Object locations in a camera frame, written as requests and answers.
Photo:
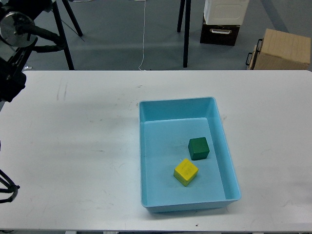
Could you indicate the black tripod legs right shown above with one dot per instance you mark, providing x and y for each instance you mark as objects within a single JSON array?
[{"x": 184, "y": 14}]

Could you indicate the light blue plastic bin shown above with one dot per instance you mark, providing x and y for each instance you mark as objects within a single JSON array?
[{"x": 166, "y": 127}]

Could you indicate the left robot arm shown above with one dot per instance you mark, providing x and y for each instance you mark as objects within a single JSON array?
[{"x": 18, "y": 29}]

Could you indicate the black crate with handle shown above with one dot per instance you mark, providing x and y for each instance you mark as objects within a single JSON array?
[{"x": 219, "y": 34}]

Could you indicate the yellow wooden cube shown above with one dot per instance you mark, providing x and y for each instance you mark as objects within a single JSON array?
[{"x": 185, "y": 172}]

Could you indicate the light wooden box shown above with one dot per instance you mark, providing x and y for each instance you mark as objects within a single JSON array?
[{"x": 279, "y": 50}]

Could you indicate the white appliance box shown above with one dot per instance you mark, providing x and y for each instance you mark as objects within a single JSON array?
[{"x": 225, "y": 12}]

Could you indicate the green wooden cube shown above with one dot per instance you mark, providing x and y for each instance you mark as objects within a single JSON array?
[{"x": 198, "y": 148}]

